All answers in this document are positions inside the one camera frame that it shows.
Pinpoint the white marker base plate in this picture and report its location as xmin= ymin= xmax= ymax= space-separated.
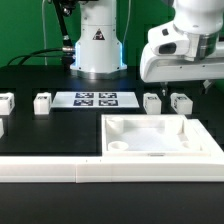
xmin=52 ymin=92 xmax=139 ymax=108

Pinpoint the white thin cable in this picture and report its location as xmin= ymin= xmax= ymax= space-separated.
xmin=41 ymin=0 xmax=48 ymax=66

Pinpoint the white square tabletop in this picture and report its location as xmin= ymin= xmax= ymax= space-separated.
xmin=101 ymin=115 xmax=210 ymax=157

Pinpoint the white part at left edge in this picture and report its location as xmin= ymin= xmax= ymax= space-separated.
xmin=0 ymin=118 xmax=4 ymax=139

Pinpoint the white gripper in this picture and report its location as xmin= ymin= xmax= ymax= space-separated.
xmin=140 ymin=22 xmax=224 ymax=96

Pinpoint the white L-shaped fence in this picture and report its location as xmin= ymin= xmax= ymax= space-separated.
xmin=0 ymin=119 xmax=224 ymax=183

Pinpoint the black cable bundle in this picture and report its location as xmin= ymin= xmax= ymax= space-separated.
xmin=7 ymin=46 xmax=76 ymax=66

